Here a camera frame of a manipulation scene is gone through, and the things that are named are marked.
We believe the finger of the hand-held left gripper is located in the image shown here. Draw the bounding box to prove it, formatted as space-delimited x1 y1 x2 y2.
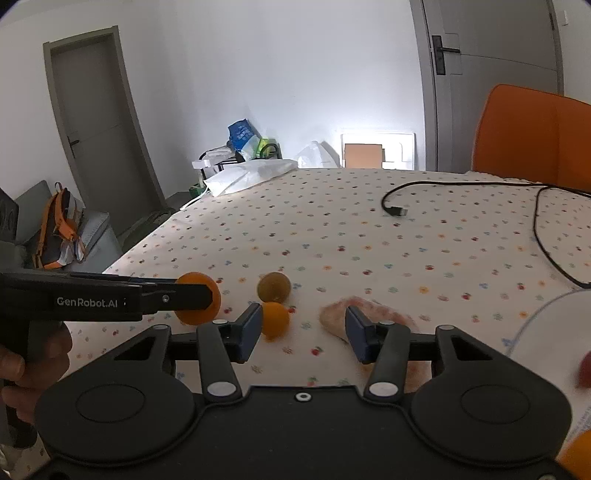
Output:
140 277 221 319

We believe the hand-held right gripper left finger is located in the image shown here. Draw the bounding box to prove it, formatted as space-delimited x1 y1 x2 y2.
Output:
111 303 264 401

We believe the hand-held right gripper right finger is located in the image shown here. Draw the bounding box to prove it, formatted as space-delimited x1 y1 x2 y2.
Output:
345 305 497 401

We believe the large orange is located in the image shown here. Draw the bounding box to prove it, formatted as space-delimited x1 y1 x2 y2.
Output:
173 272 222 328

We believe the peeled tangerine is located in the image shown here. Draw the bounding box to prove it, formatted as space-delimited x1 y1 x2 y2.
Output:
320 296 435 393

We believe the white ceramic bowl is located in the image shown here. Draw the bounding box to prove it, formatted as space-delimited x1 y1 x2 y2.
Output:
503 290 591 480

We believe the round orange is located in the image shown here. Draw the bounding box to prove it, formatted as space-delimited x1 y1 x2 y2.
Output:
556 431 591 479

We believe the person's left hand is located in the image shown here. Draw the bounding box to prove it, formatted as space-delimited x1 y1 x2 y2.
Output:
0 322 74 428

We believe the small orange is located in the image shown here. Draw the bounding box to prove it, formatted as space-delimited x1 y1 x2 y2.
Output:
261 302 291 343

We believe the yellow-green plum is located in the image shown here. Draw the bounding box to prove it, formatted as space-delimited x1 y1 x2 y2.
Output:
257 272 291 304

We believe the orange black backpack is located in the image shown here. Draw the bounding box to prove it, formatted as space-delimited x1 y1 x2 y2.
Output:
34 182 86 270

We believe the grey sofa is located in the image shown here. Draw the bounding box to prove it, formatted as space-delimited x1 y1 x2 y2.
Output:
0 180 123 273

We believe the floral print tablecloth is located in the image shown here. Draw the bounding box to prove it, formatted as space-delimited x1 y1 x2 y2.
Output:
65 167 591 393

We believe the flat white plastic bag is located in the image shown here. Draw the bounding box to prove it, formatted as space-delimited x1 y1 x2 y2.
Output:
204 159 297 198

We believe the grey-green door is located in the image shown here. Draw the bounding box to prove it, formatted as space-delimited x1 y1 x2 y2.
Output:
43 28 166 241

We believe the blue bag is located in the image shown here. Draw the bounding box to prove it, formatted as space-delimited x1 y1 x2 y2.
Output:
228 119 260 160

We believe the crumpled white plastic bag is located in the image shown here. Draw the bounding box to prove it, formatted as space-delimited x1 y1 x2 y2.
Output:
297 141 341 169

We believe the orange chair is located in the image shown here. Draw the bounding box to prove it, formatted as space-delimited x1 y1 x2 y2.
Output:
471 84 591 193

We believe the grey door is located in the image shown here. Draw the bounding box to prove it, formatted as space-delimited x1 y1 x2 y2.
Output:
410 0 565 172

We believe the black cable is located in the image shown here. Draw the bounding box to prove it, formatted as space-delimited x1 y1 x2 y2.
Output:
382 181 591 289

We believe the white picture frame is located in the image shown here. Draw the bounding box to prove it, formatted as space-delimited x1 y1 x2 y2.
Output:
341 131 416 169

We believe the black door handle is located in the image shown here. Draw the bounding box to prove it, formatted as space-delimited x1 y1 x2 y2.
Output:
431 34 461 76

